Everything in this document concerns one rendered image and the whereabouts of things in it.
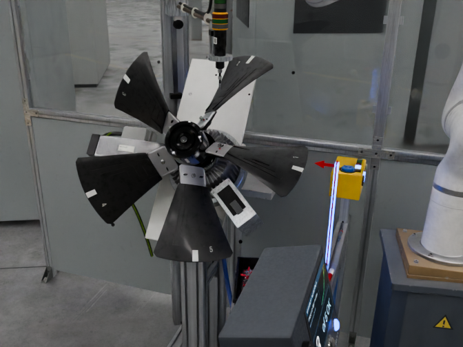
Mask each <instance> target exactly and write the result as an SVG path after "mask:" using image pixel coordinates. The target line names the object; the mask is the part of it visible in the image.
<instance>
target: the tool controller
mask: <svg viewBox="0 0 463 347"><path fill-rule="evenodd" d="M333 317H335V318H336V319H337V316H336V310H335V306H334V302H333V295H332V292H331V286H330V282H329V276H328V272H327V265H326V262H325V256H324V252H323V248H322V246H321V245H308V246H285V247H273V248H266V249H264V250H263V252H262V254H261V256H260V258H259V260H258V261H257V263H256V265H255V267H254V269H253V271H252V273H251V275H250V276H249V279H248V280H247V283H246V285H245V287H244V289H243V290H242V292H241V294H240V296H239V298H238V300H237V302H236V303H235V305H234V307H233V309H232V311H231V313H230V315H229V317H228V318H227V321H226V322H225V325H224V326H223V329H222V330H221V332H220V334H219V336H218V340H219V343H220V347H314V344H313V340H314V337H315V334H316V329H317V326H318V324H319V327H320V332H321V336H322V342H323V346H324V347H328V336H329V335H332V337H333V338H334V339H335V341H336V346H335V347H337V345H338V338H339V334H340V329H338V330H337V332H336V333H334V332H333V327H332V319H333Z"/></svg>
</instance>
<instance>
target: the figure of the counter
mask: <svg viewBox="0 0 463 347"><path fill-rule="evenodd" d="M313 344H314V347H324V346H323V342H322V336H321V332H320V327H319V324H318V326H317V329H316V334H315V337H314V340H313Z"/></svg>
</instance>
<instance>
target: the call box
mask: <svg viewBox="0 0 463 347"><path fill-rule="evenodd" d="M337 160H338V162H339V168H338V181H337V189H336V197H337V198H346V199H351V200H359V199H360V194H361V191H362V177H363V173H364V168H365V165H366V160H365V159H363V161H362V165H361V168H360V169H361V172H356V169H357V168H355V166H356V163H357V158H349V157H342V156H338V157H337V159H336V162H337ZM344 165H350V166H353V167H354V171H352V172H346V171H343V170H342V166H344ZM333 174H334V167H333V169H332V171H331V180H330V188H329V196H331V195H332V187H333Z"/></svg>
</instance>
